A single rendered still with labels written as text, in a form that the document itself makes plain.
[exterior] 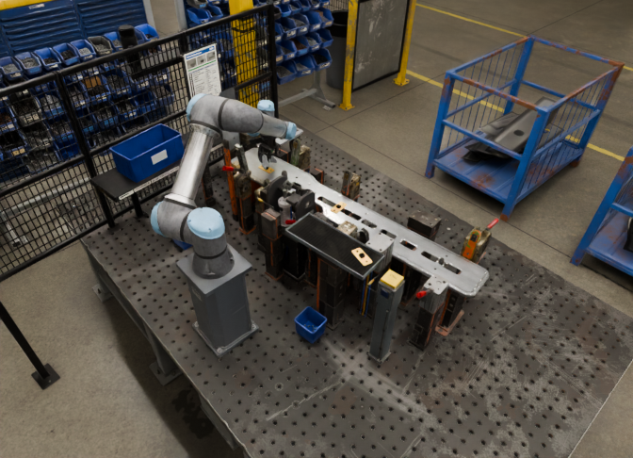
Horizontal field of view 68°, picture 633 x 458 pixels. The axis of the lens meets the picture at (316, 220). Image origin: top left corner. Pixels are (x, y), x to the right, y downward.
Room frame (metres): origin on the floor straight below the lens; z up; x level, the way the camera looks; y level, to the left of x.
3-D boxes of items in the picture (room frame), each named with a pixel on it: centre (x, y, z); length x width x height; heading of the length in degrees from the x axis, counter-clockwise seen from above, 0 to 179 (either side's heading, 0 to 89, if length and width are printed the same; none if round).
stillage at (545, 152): (3.43, -1.64, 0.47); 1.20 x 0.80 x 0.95; 132
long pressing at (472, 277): (1.66, -0.12, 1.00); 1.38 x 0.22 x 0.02; 51
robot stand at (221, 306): (1.20, 0.38, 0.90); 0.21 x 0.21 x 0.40; 43
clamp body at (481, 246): (1.44, -0.67, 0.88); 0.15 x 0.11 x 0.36; 141
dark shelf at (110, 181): (2.08, 0.72, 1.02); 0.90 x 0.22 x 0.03; 141
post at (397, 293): (1.09, -0.27, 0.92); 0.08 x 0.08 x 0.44; 51
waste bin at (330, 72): (5.17, -0.27, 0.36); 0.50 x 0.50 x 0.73
